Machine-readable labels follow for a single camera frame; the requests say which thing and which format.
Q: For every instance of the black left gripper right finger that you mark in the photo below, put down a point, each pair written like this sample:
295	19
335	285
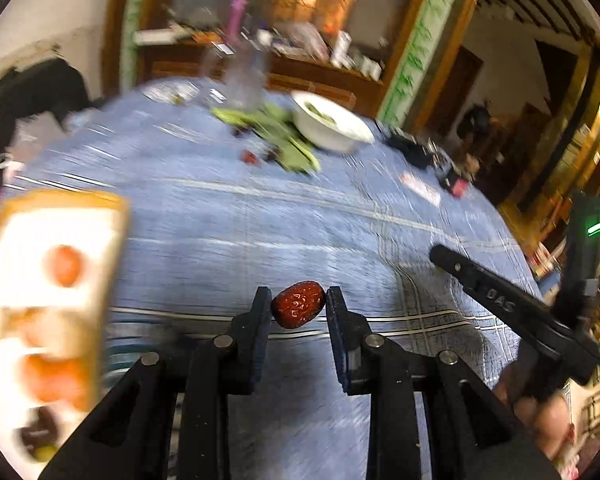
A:
369	364

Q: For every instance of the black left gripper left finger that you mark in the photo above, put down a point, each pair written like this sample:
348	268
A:
227	365

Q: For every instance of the red jujube date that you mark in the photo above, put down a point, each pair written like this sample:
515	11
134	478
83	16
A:
298	304

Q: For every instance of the person right hand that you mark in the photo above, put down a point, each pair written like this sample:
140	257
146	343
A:
549	422

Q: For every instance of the blue plaid tablecloth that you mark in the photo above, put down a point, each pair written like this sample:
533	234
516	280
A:
207	229

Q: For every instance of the pale round fruit large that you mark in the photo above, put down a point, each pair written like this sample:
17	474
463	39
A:
62	334

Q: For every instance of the white paper card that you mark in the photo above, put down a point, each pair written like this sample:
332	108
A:
421	188

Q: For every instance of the orange in tray front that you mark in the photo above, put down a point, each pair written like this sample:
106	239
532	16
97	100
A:
50	381

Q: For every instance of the red black small box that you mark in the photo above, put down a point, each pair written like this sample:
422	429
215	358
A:
455	183

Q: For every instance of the small orange in tray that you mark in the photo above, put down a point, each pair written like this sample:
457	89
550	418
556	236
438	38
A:
65	265

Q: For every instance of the dark purple plum upper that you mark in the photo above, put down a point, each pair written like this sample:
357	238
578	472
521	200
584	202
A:
40	435

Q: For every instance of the yellow rimmed white tray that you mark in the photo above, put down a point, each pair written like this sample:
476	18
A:
94	223

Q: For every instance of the far red date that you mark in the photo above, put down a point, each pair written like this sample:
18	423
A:
249	158

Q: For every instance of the far dark plum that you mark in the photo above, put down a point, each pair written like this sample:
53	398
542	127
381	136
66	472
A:
272	155

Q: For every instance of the far dark grape pair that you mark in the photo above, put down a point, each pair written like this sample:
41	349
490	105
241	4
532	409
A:
240	130

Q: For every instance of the green leafy vegetables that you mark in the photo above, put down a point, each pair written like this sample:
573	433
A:
272	124

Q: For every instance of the white bowl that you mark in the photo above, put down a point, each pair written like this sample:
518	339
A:
328	125

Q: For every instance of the clear glass pitcher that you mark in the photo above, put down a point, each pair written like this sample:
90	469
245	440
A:
234	76

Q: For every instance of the white tube bottle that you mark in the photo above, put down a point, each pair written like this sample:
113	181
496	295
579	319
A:
340	49

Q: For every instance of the wooden cabinet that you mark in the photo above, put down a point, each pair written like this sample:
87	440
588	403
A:
393	45

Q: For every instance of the black sofa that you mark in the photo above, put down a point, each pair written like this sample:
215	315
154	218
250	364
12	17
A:
52	86

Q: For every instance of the plastic bag on cabinet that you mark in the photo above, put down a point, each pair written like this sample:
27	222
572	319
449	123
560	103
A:
304	35

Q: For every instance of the pink thermos bottle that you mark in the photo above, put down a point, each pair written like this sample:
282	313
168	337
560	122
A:
234	24

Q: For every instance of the black charger with cables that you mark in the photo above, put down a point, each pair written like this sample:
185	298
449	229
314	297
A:
421	154

